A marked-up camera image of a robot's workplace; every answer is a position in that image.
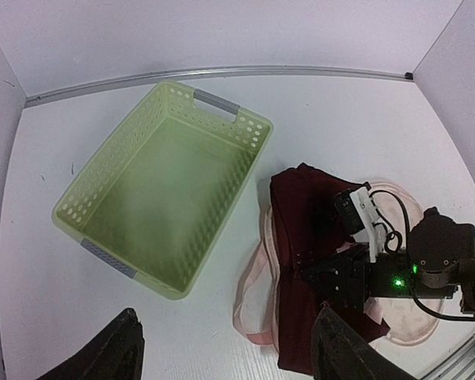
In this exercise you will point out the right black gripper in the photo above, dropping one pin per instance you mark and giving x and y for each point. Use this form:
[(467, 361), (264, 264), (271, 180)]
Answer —
[(439, 259)]

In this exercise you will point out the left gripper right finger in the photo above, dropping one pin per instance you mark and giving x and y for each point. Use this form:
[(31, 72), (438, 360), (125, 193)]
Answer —
[(338, 352)]

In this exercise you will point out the pink bra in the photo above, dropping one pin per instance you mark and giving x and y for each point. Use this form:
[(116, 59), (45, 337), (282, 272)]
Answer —
[(256, 304)]

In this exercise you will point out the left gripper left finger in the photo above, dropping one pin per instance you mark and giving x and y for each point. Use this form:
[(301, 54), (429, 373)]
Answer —
[(116, 352)]

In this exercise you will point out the aluminium front rail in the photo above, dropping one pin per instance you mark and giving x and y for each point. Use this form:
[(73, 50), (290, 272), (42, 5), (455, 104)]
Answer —
[(458, 358)]

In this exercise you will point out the green plastic basket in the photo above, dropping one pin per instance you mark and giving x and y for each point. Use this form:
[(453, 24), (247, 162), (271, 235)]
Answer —
[(155, 197)]

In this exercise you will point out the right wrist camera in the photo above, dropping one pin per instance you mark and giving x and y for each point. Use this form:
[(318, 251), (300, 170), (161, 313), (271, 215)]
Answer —
[(365, 223)]

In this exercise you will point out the patterned beige laundry bag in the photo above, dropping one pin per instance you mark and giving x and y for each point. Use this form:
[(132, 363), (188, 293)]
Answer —
[(409, 325)]

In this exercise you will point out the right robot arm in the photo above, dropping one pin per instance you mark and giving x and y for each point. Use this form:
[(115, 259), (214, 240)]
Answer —
[(438, 260)]

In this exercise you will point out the dark red bra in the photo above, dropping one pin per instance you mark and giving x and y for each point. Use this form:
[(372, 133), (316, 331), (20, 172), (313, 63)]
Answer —
[(307, 230)]

